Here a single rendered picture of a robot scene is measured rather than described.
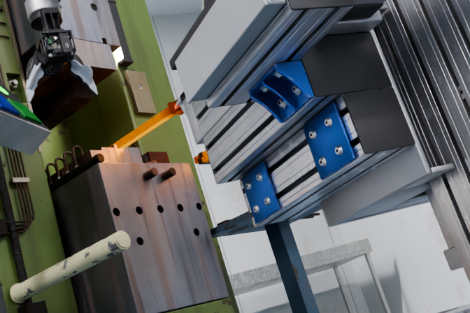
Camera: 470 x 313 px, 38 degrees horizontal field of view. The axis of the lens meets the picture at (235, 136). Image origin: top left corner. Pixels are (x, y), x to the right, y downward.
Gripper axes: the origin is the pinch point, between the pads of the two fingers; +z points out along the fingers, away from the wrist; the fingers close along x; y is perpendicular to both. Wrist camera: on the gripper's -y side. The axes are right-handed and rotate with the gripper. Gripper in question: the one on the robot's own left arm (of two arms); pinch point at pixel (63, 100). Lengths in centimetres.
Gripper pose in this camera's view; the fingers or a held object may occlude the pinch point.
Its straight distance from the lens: 158.2
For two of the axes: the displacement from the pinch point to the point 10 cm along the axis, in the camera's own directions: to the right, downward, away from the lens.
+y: 3.9, -3.8, -8.4
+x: 8.7, -1.4, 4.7
